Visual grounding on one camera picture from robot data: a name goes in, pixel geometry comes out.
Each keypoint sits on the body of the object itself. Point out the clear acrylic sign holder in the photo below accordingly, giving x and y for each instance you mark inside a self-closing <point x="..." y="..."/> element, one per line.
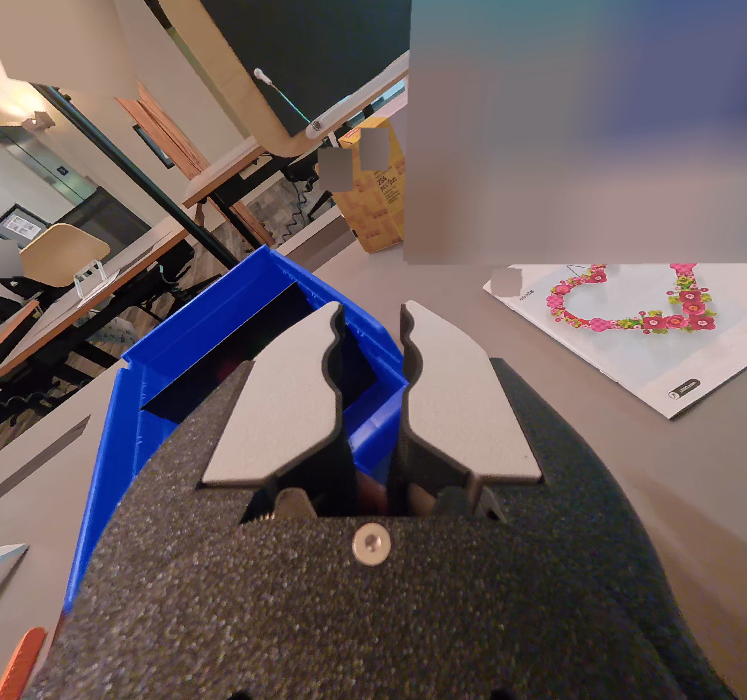
<point x="90" y="282"/>

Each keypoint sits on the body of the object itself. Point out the black board wooden easel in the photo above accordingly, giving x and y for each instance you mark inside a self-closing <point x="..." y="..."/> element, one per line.
<point x="303" y="23"/>

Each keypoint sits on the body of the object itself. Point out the white folding stand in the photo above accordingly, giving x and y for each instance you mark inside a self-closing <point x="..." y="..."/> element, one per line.
<point x="362" y="96"/>

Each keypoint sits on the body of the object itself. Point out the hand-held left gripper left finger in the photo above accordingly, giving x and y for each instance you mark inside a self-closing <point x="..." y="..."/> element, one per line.
<point x="280" y="414"/>

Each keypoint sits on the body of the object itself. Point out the black metal post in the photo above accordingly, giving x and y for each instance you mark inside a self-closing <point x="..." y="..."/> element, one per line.
<point x="140" y="180"/>

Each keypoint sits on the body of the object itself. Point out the blue plastic bin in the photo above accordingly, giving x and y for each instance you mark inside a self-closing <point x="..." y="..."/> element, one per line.
<point x="116" y="449"/>

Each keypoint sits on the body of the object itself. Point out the orange plastic piece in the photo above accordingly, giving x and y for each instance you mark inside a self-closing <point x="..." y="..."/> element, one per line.
<point x="23" y="665"/>

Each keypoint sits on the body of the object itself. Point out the light wood chair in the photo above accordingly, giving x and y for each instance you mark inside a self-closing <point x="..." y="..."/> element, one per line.
<point x="58" y="250"/>

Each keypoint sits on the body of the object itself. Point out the yellow cardboard box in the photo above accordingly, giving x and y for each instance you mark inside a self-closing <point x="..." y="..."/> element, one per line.
<point x="379" y="221"/>

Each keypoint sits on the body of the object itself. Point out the black bin divider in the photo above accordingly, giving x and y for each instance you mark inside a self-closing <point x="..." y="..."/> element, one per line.
<point x="280" y="315"/>

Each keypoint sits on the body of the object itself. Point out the flower print instruction booklet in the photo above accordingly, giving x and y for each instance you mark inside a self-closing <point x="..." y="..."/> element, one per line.
<point x="642" y="361"/>

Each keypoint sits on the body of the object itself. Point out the wooden top office desk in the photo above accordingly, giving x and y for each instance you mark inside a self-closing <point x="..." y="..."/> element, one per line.
<point x="134" y="256"/>
<point x="222" y="177"/>

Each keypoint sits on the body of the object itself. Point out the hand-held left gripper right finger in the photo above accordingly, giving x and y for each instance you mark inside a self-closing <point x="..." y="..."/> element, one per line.
<point x="467" y="414"/>

